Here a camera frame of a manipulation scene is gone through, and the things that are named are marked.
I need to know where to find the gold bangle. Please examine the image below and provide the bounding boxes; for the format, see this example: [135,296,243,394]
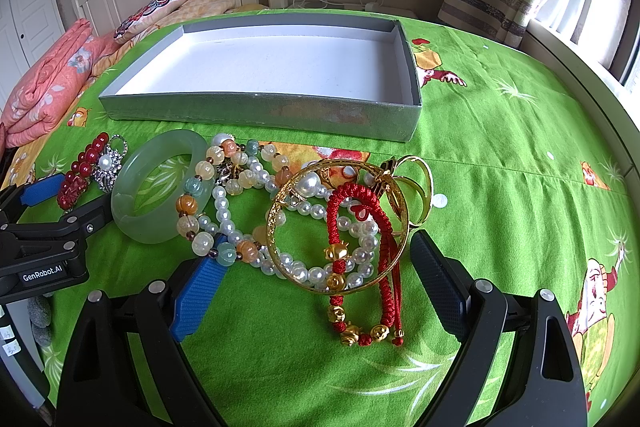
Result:
[266,159,412,296]

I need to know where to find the red cord gold bead bracelet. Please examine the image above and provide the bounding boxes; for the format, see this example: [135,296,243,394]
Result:
[324,182,407,348]

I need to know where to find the green jade bangle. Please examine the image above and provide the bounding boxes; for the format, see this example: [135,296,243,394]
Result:
[111,129,207,244]

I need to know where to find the gold hoop earrings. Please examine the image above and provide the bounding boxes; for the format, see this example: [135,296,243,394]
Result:
[380,155,434,230]

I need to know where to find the grey cardboard tray box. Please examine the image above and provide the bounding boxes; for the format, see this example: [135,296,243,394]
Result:
[99,10,422,142]

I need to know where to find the pink folded quilt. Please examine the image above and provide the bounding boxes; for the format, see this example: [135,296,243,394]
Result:
[1,18,118,148]

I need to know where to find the dark red bead bracelet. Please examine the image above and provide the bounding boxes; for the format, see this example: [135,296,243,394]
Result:
[55,131,111,212]

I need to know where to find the white wardrobe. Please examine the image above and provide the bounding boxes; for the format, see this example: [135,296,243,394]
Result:
[0,0,65,107]

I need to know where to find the silver rhinestone pearl brooch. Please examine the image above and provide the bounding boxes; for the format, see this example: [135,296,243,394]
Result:
[92,134,128,193]

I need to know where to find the white pearl necklace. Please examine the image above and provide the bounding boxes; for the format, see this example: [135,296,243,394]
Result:
[197,132,382,290]

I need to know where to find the yellow orange stone bead bracelet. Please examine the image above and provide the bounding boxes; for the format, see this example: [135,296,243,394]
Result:
[174,133,293,268]

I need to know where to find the yellow patterned pillow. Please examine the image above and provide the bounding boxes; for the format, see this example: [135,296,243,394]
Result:
[90,0,235,78]

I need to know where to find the embroidered round cushion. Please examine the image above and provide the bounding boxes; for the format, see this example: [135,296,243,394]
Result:
[114,0,188,44]

